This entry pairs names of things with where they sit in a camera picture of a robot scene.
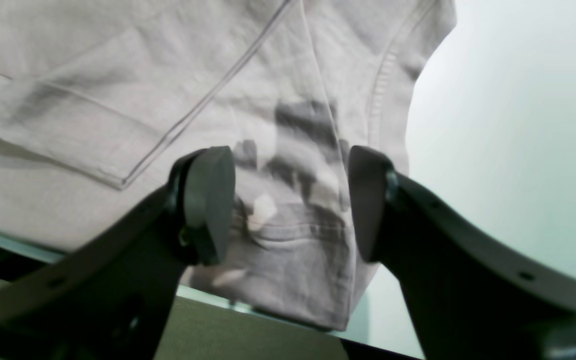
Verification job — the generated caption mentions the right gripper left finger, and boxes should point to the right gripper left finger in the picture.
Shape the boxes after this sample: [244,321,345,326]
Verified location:
[0,146,236,360]

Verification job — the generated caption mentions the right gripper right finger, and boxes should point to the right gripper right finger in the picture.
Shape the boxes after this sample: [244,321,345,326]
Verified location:
[349,146,576,360]

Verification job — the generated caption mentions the pink T-shirt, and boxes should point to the pink T-shirt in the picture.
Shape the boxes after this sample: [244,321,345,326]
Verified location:
[0,0,457,331]

